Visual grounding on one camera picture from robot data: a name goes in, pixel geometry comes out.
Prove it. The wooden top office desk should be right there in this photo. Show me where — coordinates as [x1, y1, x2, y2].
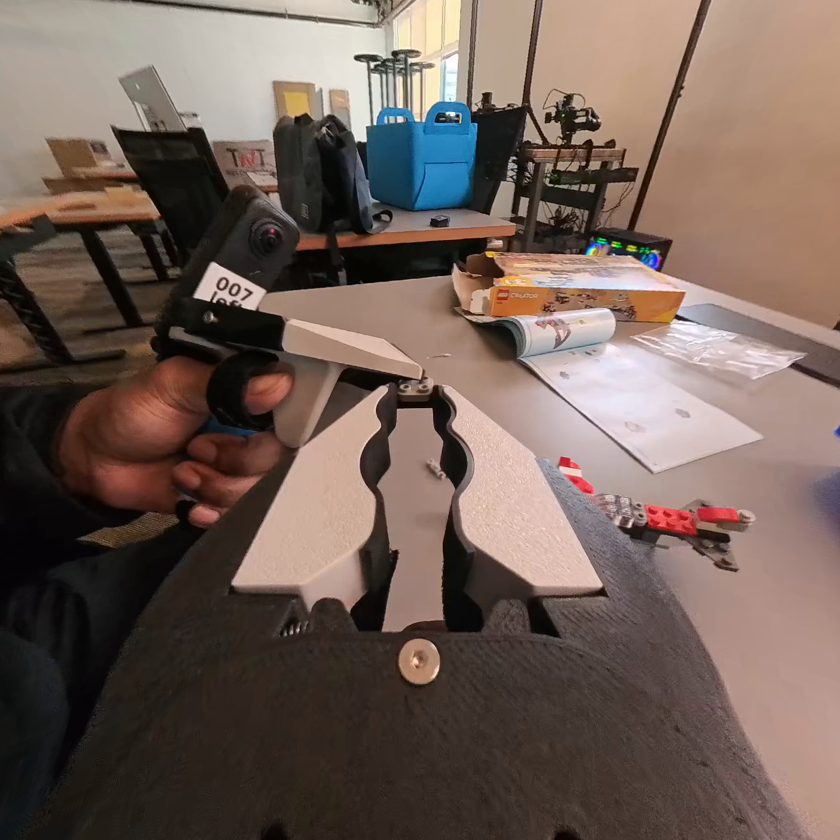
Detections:
[0, 188, 168, 371]
[292, 204, 521, 287]

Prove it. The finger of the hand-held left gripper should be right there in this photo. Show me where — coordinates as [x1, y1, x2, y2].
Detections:
[272, 364, 346, 450]
[281, 318, 425, 383]

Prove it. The person's left hand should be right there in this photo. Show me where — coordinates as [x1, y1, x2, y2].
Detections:
[59, 355, 296, 530]

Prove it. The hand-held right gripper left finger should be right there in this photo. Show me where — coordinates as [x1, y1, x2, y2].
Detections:
[233, 384, 396, 613]

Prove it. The blue felt bag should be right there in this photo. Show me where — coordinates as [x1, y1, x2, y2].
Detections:
[364, 101, 479, 212]

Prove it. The computer with coloured lights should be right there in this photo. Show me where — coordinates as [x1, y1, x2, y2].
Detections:
[583, 226, 674, 271]

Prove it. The grey desk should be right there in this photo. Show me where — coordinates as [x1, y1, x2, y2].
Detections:
[79, 269, 840, 840]

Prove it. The white instruction booklet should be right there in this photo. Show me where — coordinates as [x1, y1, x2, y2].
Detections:
[497, 308, 765, 475]

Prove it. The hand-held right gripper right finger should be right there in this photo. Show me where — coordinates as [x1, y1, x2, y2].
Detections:
[437, 385, 606, 613]

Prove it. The grey laptop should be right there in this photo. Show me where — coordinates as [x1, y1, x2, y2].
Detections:
[117, 65, 187, 133]

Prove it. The orange toy brick cardboard box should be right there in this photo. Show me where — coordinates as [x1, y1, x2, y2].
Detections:
[452, 251, 687, 326]

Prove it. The black camera stand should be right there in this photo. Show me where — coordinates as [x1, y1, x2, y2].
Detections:
[510, 88, 640, 253]

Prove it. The red white toy brick airplane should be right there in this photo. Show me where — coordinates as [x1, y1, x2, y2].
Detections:
[557, 455, 758, 573]

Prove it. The person's left forearm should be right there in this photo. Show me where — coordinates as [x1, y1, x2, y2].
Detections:
[0, 381, 95, 592]

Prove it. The person's black jacket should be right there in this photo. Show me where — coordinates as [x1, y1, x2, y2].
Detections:
[0, 519, 211, 840]

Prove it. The black backpack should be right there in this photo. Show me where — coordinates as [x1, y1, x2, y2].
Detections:
[272, 113, 393, 240]

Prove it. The clear plastic bag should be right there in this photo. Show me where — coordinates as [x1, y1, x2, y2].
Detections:
[632, 318, 807, 383]

